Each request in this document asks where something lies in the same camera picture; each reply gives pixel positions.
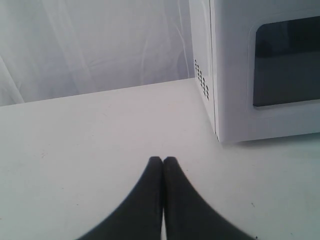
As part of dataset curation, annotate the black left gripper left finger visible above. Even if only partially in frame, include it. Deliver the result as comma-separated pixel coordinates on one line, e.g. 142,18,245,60
80,156,163,240

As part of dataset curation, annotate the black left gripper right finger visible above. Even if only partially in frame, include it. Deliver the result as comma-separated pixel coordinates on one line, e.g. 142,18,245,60
163,156,252,240

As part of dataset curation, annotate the white microwave door with handle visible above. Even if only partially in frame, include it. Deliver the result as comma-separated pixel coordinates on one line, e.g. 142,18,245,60
210,0,320,143

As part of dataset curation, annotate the white microwave oven body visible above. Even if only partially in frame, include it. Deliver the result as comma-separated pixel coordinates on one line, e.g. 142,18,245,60
189,0,217,135

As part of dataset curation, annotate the white backdrop curtain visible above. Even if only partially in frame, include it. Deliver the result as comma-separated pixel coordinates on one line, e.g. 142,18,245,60
0,0,195,106

